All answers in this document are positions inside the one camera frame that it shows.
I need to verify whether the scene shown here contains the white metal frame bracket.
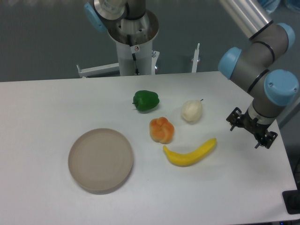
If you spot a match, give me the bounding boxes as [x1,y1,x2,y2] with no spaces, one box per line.
[76,63,120,78]

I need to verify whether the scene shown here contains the black device at table edge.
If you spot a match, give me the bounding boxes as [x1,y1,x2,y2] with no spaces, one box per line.
[282,190,300,215]

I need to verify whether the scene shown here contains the beige round plate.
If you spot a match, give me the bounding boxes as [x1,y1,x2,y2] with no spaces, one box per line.
[68,128,134,195]

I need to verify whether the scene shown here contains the orange bread roll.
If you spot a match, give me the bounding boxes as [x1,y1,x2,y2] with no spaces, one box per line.
[149,117,174,144]

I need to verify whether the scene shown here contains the yellow banana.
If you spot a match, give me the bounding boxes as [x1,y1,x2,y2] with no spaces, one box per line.
[163,138,217,167]

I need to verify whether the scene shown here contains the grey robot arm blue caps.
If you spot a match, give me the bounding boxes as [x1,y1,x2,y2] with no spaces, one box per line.
[84,0,299,148]

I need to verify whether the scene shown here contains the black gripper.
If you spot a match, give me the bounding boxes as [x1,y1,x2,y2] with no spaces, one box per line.
[226,107,278,149]

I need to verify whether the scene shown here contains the black cable on pedestal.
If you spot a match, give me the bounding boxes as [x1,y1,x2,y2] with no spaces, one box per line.
[126,34,141,76]

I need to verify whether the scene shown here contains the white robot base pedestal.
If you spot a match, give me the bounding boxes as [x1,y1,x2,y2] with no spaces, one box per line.
[108,10,159,76]

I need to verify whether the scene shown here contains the white upright frame post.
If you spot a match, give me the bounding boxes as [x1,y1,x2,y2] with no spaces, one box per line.
[191,43,200,73]

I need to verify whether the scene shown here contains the blue plastic bag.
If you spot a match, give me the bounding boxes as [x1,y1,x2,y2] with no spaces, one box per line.
[258,0,300,14]

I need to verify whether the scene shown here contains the green bell pepper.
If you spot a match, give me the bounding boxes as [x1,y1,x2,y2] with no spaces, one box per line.
[132,90,160,112]

